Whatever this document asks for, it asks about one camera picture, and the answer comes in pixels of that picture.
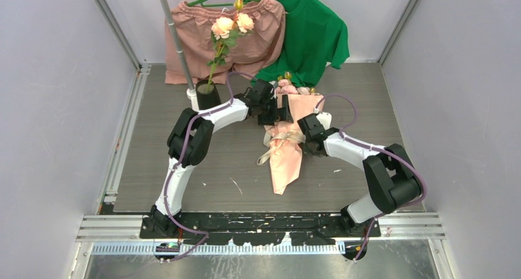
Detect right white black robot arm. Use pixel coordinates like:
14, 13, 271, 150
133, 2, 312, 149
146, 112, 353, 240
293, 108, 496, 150
297, 114, 425, 237

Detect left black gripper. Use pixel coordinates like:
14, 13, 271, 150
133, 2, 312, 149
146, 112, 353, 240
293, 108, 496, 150
258, 94, 292, 125

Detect pink paper bouquet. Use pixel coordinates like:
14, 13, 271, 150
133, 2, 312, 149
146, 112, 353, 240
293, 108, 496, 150
264, 73, 323, 195

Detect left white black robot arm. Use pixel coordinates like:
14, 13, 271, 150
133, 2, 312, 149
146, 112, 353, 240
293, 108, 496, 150
149, 80, 293, 238

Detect silver clothes rack pole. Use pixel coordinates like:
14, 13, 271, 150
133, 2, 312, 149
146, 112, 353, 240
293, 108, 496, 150
159, 0, 200, 111

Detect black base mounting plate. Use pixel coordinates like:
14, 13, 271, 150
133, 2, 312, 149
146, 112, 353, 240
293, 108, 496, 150
139, 212, 380, 246

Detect cream printed ribbon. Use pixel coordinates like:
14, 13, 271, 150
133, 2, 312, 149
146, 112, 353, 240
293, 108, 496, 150
256, 131, 305, 166

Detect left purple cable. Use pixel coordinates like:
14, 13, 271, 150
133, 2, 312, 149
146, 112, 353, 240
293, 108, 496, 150
162, 71, 258, 262

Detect purple cable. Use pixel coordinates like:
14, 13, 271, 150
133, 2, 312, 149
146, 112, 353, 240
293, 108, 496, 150
314, 93, 428, 262
162, 71, 258, 262

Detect green t-shirt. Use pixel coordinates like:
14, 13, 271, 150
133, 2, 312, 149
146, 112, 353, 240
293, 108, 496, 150
256, 0, 350, 87

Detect pink shorts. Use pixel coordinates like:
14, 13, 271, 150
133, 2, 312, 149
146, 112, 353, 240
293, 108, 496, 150
171, 0, 286, 84

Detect peach rose stem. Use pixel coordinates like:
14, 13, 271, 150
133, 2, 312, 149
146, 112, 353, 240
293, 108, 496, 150
205, 0, 254, 93

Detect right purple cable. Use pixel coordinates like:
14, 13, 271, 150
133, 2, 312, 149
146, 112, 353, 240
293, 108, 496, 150
314, 93, 428, 262

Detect black conical vase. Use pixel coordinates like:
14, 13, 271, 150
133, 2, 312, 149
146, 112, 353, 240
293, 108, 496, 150
195, 80, 222, 110

